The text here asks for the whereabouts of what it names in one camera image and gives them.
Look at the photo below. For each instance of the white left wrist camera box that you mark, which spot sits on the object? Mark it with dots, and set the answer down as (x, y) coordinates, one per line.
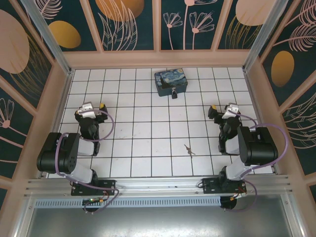
(87, 109)

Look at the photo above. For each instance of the teal starry night tin box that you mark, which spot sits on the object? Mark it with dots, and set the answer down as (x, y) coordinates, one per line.
(171, 79)

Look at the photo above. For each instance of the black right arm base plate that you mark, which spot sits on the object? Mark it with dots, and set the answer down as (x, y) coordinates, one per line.
(212, 186)

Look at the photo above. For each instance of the small dark padlock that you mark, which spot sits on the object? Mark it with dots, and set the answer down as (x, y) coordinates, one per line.
(174, 95)

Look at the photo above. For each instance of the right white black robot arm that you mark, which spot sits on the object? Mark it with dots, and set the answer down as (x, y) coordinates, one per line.
(259, 148)

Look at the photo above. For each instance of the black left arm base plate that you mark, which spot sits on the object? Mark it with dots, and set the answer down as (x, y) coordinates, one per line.
(103, 187)

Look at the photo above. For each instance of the black round disc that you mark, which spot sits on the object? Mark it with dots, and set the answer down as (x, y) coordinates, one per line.
(92, 209)
(228, 205)

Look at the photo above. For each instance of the aluminium frame bar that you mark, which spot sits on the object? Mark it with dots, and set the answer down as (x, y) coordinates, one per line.
(295, 217)
(23, 217)

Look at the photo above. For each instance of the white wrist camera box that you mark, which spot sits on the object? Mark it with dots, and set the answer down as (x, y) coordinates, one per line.
(230, 109)
(87, 109)

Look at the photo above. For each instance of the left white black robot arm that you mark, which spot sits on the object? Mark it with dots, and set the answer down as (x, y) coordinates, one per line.
(56, 153)

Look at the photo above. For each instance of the aluminium frame post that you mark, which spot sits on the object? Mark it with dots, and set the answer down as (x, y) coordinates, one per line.
(52, 44)
(263, 37)

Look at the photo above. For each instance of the grey metal sheet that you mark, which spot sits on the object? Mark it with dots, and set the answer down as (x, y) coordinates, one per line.
(158, 222)

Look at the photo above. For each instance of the aluminium mounting rail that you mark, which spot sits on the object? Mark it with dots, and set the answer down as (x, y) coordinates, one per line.
(160, 184)

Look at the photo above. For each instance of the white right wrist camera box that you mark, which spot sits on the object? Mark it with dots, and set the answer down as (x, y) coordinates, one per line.
(230, 109)

